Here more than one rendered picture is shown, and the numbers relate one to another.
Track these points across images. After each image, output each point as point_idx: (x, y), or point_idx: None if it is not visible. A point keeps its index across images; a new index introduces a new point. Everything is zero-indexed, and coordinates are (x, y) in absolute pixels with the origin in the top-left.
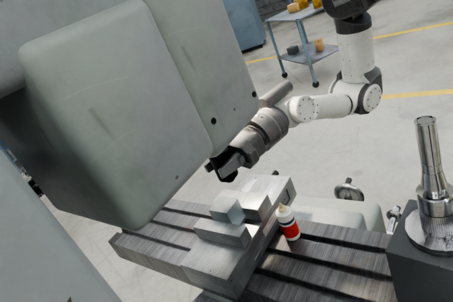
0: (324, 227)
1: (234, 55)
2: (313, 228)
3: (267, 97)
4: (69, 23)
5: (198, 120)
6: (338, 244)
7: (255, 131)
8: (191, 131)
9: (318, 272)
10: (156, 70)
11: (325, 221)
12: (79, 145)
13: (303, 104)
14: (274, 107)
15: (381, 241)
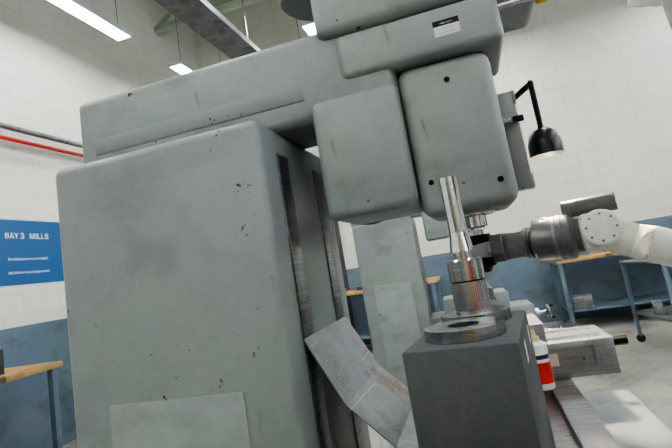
0: (575, 397)
1: (485, 137)
2: (568, 393)
3: (565, 202)
4: (342, 96)
5: (404, 172)
6: (562, 414)
7: (526, 230)
8: (393, 177)
9: None
10: (381, 128)
11: (635, 431)
12: (320, 156)
13: (597, 219)
14: (570, 216)
15: (585, 425)
